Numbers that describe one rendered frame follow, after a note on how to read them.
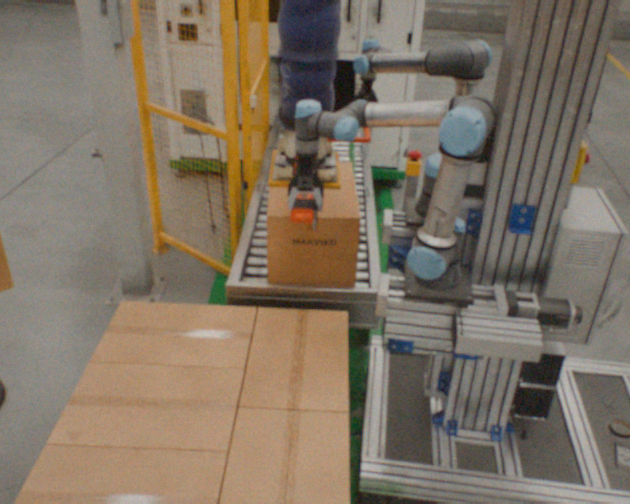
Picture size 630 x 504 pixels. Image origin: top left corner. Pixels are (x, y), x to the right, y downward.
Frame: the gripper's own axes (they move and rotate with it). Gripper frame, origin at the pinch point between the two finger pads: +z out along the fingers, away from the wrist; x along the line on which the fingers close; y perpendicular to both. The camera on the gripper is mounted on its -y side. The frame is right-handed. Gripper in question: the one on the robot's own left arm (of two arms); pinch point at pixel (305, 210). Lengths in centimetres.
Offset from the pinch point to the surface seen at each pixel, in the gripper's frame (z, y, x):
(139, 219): 73, 120, 92
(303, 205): -2.1, -0.8, 0.6
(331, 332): 70, 24, -12
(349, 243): 42, 51, -19
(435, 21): 114, 898, -195
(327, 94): -22, 54, -7
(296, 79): -28, 51, 5
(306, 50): -39, 50, 2
